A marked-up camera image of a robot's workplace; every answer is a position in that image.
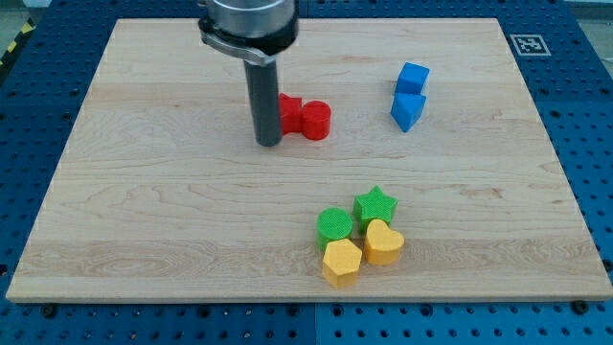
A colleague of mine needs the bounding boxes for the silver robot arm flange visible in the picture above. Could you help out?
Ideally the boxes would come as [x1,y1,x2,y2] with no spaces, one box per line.
[197,0,299,67]

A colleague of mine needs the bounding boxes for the green star block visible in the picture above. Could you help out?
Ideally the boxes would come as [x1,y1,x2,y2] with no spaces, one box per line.
[352,185,398,235]

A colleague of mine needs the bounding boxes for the green cylinder block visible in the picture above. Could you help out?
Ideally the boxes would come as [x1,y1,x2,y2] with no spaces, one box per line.
[316,208,353,251]

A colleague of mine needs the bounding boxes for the yellow heart block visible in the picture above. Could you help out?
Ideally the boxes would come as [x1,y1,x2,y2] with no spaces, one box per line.
[365,218,405,265]

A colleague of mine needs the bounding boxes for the red star block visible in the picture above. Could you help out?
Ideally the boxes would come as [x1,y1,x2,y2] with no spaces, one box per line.
[279,93,303,135]

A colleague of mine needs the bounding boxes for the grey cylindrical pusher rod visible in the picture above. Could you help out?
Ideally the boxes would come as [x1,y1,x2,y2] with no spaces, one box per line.
[244,57,283,147]

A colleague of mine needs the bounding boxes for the blue cube block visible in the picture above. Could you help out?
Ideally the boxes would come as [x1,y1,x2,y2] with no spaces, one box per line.
[395,62,430,94]

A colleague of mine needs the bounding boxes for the wooden board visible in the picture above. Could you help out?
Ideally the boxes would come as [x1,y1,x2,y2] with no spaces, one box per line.
[7,18,612,304]

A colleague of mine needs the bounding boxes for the white fiducial marker tag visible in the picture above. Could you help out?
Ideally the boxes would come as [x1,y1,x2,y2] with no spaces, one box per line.
[510,34,551,57]

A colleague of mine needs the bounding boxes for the blue triangle block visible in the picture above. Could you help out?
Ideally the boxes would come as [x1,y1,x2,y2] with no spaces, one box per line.
[391,93,427,132]

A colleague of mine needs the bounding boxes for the red cylinder block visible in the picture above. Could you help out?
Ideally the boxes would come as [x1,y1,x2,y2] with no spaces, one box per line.
[301,101,331,141]

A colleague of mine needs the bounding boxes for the yellow hexagon block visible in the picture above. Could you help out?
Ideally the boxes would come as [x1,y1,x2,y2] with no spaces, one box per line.
[322,239,362,288]

